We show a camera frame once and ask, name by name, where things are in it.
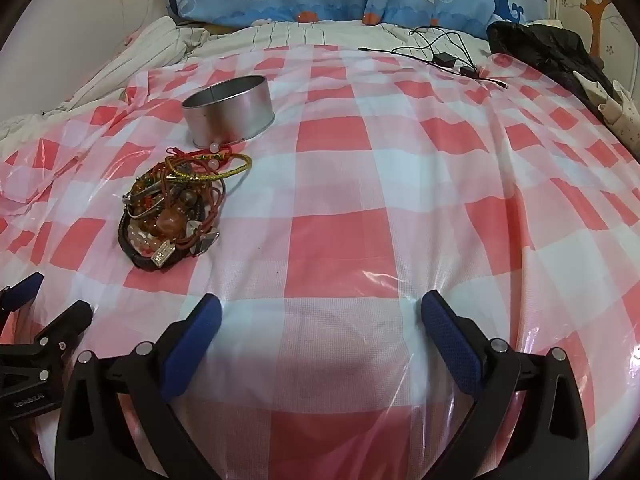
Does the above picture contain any black cable with adapters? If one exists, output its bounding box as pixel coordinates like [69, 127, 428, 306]
[357, 24, 511, 92]

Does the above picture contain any red string bead bracelet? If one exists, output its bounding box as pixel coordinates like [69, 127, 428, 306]
[167, 142, 237, 162]

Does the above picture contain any white patterned cloth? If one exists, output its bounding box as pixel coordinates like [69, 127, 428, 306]
[574, 72, 640, 158]

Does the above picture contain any brown cord bracelet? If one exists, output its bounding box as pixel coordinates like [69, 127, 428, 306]
[179, 179, 228, 256]

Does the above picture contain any amber bead bracelet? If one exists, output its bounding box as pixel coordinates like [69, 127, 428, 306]
[127, 186, 202, 252]

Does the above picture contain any round silver metal tin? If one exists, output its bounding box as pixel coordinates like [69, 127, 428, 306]
[181, 75, 276, 148]

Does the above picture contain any black jacket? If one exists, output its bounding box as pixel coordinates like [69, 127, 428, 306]
[487, 22, 620, 116]

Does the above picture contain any silver metal bangle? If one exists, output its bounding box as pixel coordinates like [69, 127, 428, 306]
[122, 177, 170, 220]

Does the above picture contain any yellow green cord bracelet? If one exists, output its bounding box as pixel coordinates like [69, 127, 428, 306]
[164, 153, 253, 183]

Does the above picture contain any red white checkered plastic sheet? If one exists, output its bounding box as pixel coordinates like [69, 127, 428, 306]
[1, 46, 639, 479]

